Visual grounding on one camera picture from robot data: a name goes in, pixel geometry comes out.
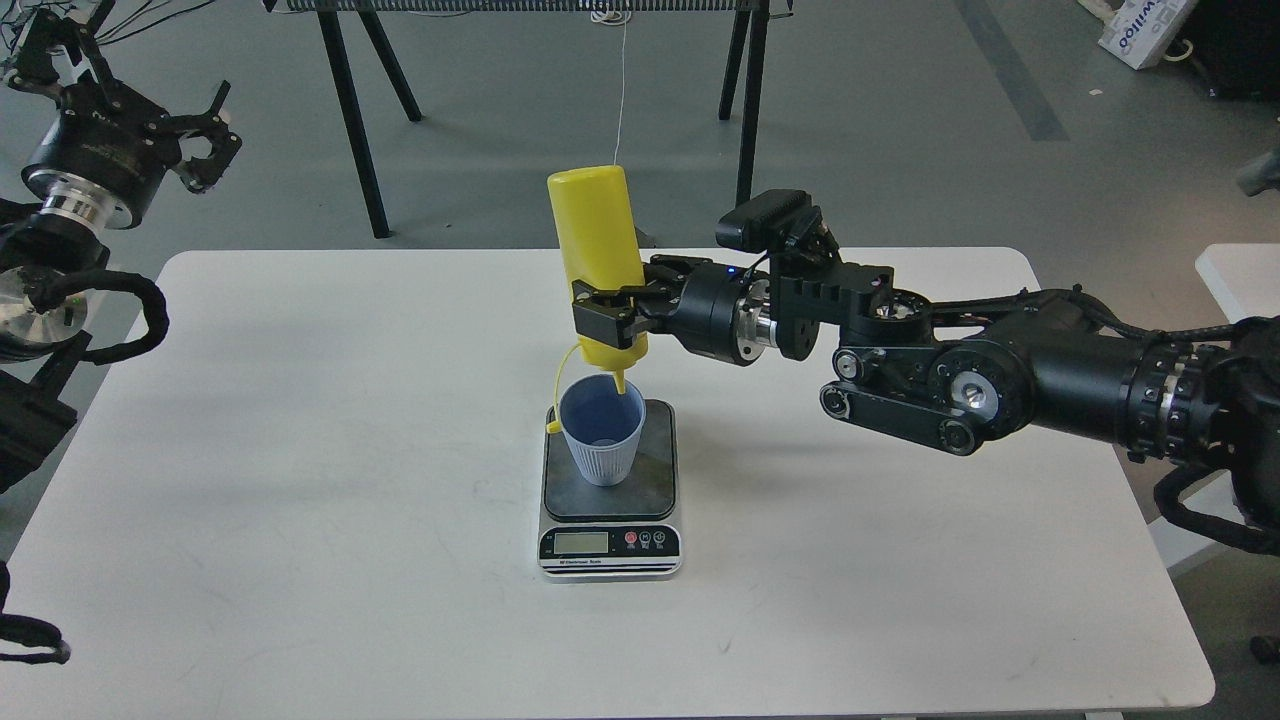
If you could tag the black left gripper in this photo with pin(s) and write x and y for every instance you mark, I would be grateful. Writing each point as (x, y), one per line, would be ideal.
(105, 155)

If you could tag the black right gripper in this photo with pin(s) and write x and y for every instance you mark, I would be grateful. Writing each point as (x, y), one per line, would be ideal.
(713, 310)

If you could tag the yellow squeeze bottle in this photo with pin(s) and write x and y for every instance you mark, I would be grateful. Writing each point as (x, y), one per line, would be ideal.
(598, 244)

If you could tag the blue plastic cup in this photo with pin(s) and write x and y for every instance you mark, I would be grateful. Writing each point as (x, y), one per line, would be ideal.
(602, 423)

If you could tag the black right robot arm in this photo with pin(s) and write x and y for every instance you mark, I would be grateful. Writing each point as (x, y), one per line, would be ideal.
(955, 375)

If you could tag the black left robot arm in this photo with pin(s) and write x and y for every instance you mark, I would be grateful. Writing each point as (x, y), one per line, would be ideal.
(53, 256)

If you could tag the digital kitchen scale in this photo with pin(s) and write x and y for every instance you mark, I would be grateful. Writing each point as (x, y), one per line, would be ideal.
(623, 533)

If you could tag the black metal rack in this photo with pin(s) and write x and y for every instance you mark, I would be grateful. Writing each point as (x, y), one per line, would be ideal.
(454, 110)

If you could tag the white cardboard box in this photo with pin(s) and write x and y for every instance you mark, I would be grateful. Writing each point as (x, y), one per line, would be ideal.
(1140, 32)

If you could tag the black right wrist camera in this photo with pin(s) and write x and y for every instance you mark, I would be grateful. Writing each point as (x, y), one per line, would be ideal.
(782, 224)

